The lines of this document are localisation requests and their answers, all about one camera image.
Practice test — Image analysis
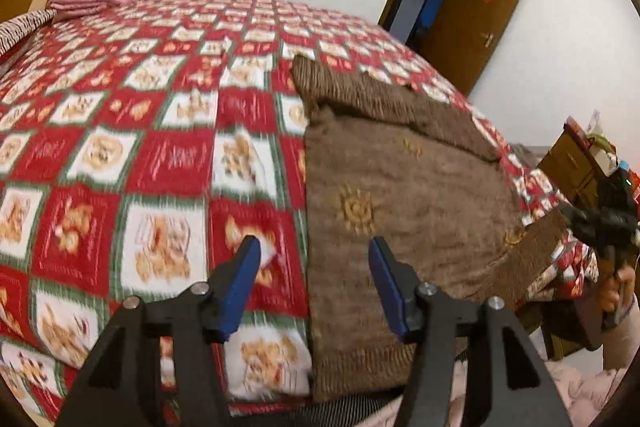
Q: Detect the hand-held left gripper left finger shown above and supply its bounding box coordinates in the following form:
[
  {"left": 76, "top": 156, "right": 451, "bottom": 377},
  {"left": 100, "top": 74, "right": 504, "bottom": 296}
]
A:
[{"left": 55, "top": 235, "right": 262, "bottom": 427}]

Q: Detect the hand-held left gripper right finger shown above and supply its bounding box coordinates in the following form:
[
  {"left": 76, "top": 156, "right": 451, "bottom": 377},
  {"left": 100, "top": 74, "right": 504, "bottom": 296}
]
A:
[{"left": 368, "top": 236, "right": 572, "bottom": 427}]

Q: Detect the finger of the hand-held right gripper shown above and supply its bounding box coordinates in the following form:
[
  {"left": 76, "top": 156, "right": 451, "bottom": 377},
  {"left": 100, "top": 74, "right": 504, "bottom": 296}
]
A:
[{"left": 558, "top": 203, "right": 592, "bottom": 240}]

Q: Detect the brown knit sweater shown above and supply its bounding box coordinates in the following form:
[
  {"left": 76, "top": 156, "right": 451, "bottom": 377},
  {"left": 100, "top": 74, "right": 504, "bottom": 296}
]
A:
[{"left": 291, "top": 54, "right": 571, "bottom": 403}]

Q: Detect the person's right forearm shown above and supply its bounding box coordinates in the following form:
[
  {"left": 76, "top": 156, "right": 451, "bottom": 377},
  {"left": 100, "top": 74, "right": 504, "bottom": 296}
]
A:
[{"left": 601, "top": 302, "right": 640, "bottom": 373}]

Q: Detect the person's right hand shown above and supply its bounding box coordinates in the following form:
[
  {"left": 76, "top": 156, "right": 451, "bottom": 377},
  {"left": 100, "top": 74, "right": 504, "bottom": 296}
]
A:
[{"left": 597, "top": 264, "right": 639, "bottom": 315}]

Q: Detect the wooden cabinet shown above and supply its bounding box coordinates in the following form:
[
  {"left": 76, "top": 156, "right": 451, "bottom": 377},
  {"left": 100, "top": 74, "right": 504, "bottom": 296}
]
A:
[{"left": 537, "top": 127, "right": 601, "bottom": 208}]

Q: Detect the red box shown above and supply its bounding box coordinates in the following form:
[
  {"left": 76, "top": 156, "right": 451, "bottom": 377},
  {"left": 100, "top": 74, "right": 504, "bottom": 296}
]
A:
[{"left": 564, "top": 117, "right": 593, "bottom": 142}]

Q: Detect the red printed bed sheet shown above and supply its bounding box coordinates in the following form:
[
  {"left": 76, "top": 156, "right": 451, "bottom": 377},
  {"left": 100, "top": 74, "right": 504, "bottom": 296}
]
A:
[{"left": 0, "top": 0, "right": 601, "bottom": 423}]

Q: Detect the brown wooden door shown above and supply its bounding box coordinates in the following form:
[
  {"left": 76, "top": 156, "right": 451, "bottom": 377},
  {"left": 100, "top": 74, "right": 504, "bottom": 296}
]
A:
[{"left": 417, "top": 0, "right": 531, "bottom": 98}]

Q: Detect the striped pillow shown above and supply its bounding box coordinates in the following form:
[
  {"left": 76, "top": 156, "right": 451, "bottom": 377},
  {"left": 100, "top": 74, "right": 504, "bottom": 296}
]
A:
[{"left": 0, "top": 8, "right": 58, "bottom": 58}]

